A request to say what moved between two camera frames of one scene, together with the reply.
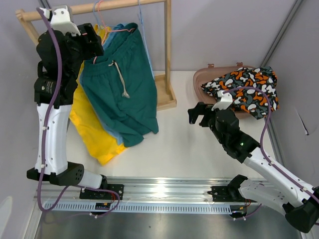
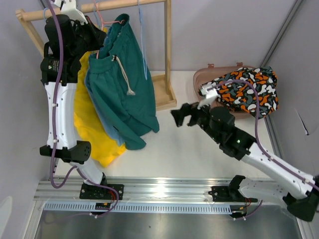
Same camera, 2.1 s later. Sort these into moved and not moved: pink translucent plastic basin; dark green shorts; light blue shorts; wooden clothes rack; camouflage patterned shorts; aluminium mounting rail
Moved: light blue shorts
Not moved: dark green shorts; wooden clothes rack; aluminium mounting rail; pink translucent plastic basin; camouflage patterned shorts
